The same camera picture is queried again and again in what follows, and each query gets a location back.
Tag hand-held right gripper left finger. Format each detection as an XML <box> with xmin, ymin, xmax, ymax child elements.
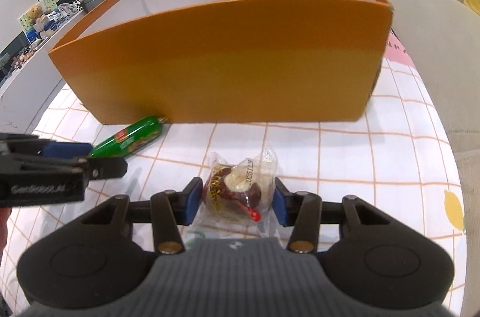
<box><xmin>80</xmin><ymin>178</ymin><xmax>204</xmax><ymax>254</ymax></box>

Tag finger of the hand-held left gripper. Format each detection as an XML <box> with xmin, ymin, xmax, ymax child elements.
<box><xmin>7</xmin><ymin>156</ymin><xmax>128</xmax><ymax>183</ymax></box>
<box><xmin>0</xmin><ymin>133</ymin><xmax>94</xmax><ymax>160</ymax></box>

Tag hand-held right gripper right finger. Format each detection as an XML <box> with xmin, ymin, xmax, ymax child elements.
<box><xmin>275</xmin><ymin>178</ymin><xmax>397</xmax><ymax>253</ymax></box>

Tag green sausage stick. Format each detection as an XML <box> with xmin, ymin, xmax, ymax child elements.
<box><xmin>89</xmin><ymin>115</ymin><xmax>166</xmax><ymax>158</ymax></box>

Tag clear date walnut packet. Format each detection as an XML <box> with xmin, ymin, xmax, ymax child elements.
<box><xmin>189</xmin><ymin>148</ymin><xmax>280</xmax><ymax>239</ymax></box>

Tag orange cardboard box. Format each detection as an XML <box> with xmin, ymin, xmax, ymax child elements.
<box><xmin>48</xmin><ymin>0</ymin><xmax>394</xmax><ymax>124</ymax></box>

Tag white sideboard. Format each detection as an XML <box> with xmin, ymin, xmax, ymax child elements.
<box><xmin>0</xmin><ymin>0</ymin><xmax>91</xmax><ymax>134</ymax></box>

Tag white checked tablecloth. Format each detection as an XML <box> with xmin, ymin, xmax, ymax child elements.
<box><xmin>0</xmin><ymin>28</ymin><xmax>467</xmax><ymax>265</ymax></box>

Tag teddy bear photo card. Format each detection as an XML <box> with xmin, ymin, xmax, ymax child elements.
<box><xmin>18</xmin><ymin>0</ymin><xmax>59</xmax><ymax>40</ymax></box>

